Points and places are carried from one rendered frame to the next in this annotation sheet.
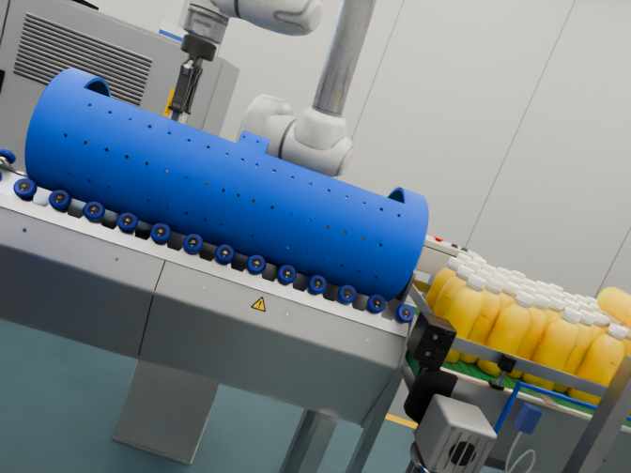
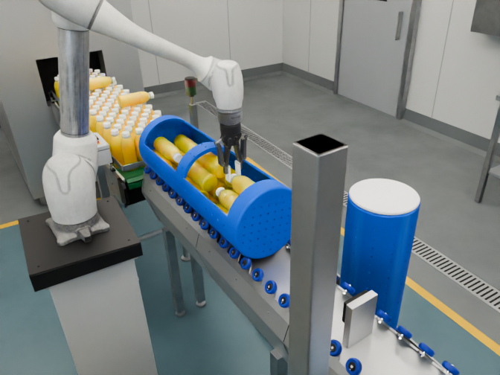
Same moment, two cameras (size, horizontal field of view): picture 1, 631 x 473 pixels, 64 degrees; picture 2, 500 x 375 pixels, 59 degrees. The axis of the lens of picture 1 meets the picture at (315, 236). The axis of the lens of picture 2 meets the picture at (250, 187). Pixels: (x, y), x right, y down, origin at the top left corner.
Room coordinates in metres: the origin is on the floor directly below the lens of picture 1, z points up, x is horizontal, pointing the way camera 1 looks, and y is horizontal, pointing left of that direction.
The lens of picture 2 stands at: (1.74, 1.77, 1.97)
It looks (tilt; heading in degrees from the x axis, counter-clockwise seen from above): 30 degrees down; 245
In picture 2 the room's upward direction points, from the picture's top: 2 degrees counter-clockwise
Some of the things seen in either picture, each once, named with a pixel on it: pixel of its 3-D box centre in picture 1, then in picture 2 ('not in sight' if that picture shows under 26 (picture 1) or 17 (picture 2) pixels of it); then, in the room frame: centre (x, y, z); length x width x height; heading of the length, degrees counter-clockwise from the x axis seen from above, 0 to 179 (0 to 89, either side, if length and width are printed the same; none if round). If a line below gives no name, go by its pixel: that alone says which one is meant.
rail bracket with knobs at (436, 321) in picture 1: (429, 341); not in sight; (1.07, -0.32, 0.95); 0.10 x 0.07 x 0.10; 8
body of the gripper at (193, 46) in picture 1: (194, 59); (231, 133); (1.17, 0.39, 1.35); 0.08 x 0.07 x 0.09; 8
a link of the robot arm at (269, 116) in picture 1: (267, 128); (69, 184); (1.74, 0.28, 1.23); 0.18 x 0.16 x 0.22; 77
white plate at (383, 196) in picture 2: not in sight; (383, 196); (0.60, 0.61, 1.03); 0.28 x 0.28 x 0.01
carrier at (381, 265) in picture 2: not in sight; (372, 278); (0.60, 0.61, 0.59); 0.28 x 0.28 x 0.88
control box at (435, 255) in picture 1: (445, 260); (94, 149); (1.58, -0.41, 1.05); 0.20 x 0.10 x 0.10; 98
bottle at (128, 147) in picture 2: not in sight; (129, 152); (1.42, -0.42, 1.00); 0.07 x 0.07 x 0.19
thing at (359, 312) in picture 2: not in sight; (357, 318); (1.09, 1.07, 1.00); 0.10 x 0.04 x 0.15; 8
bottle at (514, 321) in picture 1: (506, 336); not in sight; (1.17, -0.51, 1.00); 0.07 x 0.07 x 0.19
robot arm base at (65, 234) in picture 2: not in sight; (77, 222); (1.74, 0.31, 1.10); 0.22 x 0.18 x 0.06; 100
